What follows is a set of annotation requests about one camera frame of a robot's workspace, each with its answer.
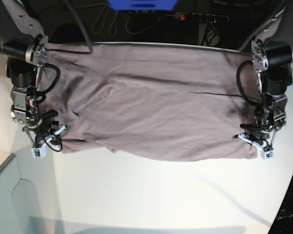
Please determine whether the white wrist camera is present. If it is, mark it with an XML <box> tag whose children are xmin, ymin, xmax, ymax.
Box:
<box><xmin>31</xmin><ymin>145</ymin><xmax>47</xmax><ymax>158</ymax></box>
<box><xmin>260</xmin><ymin>147</ymin><xmax>274</xmax><ymax>160</ymax></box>

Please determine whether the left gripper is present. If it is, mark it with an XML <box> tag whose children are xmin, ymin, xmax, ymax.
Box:
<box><xmin>232</xmin><ymin>120</ymin><xmax>276</xmax><ymax>153</ymax></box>

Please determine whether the blue plastic bin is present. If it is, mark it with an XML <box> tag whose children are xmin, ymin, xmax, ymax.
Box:
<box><xmin>108</xmin><ymin>0</ymin><xmax>177</xmax><ymax>11</ymax></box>

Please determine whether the grey looped cable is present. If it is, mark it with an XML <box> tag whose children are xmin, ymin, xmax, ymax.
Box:
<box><xmin>91</xmin><ymin>7</ymin><xmax>162</xmax><ymax>35</ymax></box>

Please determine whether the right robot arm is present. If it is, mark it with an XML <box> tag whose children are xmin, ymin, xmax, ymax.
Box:
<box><xmin>0</xmin><ymin>0</ymin><xmax>68</xmax><ymax>158</ymax></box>

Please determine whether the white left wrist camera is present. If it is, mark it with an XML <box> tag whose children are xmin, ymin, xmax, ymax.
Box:
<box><xmin>260</xmin><ymin>147</ymin><xmax>274</xmax><ymax>160</ymax></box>

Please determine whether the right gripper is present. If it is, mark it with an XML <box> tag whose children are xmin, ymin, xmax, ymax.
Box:
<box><xmin>22</xmin><ymin>110</ymin><xmax>69</xmax><ymax>152</ymax></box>

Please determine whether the black power strip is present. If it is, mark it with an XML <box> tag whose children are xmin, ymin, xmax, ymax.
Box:
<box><xmin>174</xmin><ymin>12</ymin><xmax>230</xmax><ymax>23</ymax></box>

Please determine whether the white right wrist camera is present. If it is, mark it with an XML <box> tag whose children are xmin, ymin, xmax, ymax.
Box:
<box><xmin>31</xmin><ymin>145</ymin><xmax>47</xmax><ymax>158</ymax></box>

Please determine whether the mauve t-shirt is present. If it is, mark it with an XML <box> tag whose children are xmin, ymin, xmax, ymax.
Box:
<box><xmin>40</xmin><ymin>43</ymin><xmax>257</xmax><ymax>161</ymax></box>

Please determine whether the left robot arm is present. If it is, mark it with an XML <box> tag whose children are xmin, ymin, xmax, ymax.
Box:
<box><xmin>234</xmin><ymin>0</ymin><xmax>293</xmax><ymax>159</ymax></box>

